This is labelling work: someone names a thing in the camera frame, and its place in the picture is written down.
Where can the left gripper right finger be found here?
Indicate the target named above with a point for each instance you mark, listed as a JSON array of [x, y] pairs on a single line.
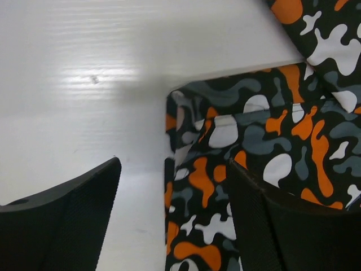
[[278, 231]]

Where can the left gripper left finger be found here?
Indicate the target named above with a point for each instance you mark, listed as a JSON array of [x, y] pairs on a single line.
[[61, 228]]

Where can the orange camouflage shorts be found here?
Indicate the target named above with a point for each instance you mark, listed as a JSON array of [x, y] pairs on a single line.
[[297, 127]]

